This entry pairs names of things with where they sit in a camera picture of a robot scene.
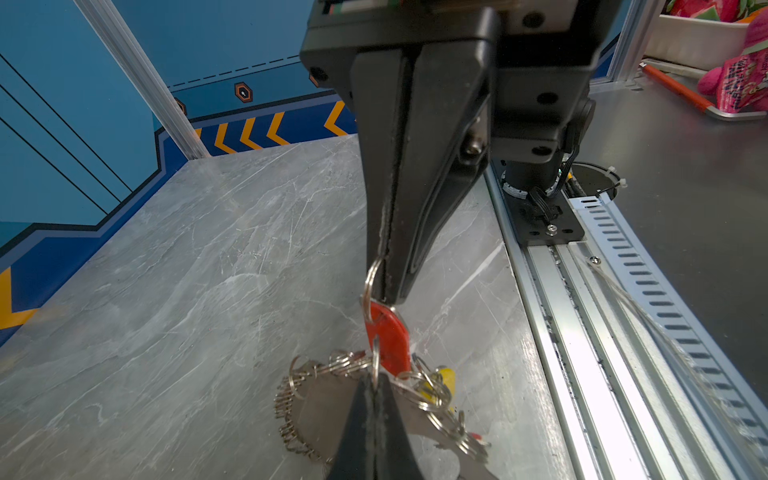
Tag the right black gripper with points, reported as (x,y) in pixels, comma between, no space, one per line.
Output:
(472,82)

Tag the white tray with toys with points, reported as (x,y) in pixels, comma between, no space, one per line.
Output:
(702,34)

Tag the key with red tag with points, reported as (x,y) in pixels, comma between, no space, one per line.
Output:
(387,334)

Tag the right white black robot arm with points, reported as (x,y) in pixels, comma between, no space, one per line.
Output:
(440,90)

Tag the white slotted cable duct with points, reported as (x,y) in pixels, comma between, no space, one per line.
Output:
(730,406)

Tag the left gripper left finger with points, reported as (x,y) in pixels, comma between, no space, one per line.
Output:
(355,456)

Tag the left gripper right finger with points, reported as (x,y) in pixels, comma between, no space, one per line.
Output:
(393,457)

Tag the pink snack packet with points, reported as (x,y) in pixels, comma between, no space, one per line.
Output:
(741,82)

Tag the aluminium front rail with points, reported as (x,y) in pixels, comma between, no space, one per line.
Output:
(622,408)

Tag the red pen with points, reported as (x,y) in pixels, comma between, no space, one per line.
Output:
(692,97)

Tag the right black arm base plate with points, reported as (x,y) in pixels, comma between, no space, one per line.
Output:
(540,220)

